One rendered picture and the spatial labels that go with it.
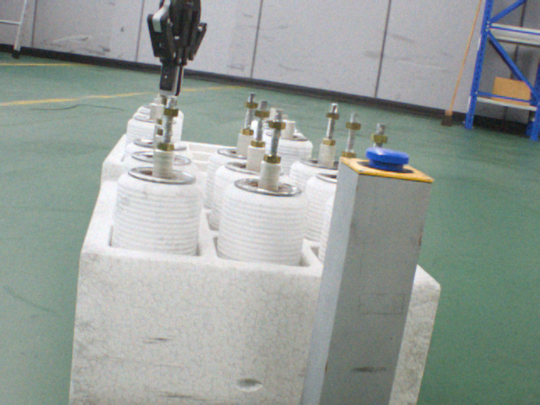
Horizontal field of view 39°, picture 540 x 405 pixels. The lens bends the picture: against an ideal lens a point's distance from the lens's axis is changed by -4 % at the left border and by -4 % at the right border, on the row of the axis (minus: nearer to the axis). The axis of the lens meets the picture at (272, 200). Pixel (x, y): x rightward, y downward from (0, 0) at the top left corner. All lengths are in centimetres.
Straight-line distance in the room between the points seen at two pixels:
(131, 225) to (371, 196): 28
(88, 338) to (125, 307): 5
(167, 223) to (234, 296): 10
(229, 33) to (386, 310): 693
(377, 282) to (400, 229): 5
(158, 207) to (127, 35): 715
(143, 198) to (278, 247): 15
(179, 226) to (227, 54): 678
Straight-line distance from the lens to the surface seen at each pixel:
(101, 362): 85
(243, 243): 84
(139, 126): 136
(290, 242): 85
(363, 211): 68
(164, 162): 85
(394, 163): 70
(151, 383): 85
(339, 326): 71
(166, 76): 95
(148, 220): 83
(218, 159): 108
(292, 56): 743
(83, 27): 817
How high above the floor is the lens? 41
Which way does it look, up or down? 11 degrees down
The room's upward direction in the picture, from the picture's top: 8 degrees clockwise
